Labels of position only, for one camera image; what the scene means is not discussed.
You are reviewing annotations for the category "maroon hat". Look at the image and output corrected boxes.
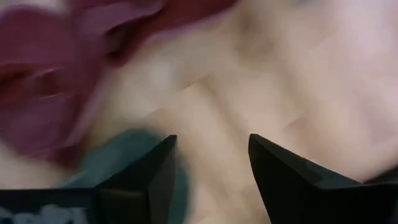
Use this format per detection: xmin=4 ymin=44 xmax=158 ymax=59
xmin=0 ymin=0 xmax=240 ymax=170

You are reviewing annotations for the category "dark teal hat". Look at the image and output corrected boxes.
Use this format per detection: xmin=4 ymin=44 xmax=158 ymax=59
xmin=60 ymin=128 xmax=191 ymax=224

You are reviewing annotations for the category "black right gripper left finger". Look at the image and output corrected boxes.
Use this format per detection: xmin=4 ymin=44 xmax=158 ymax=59
xmin=95 ymin=134 xmax=178 ymax=224

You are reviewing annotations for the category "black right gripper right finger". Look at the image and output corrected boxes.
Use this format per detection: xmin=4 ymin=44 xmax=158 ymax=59
xmin=248 ymin=133 xmax=398 ymax=224

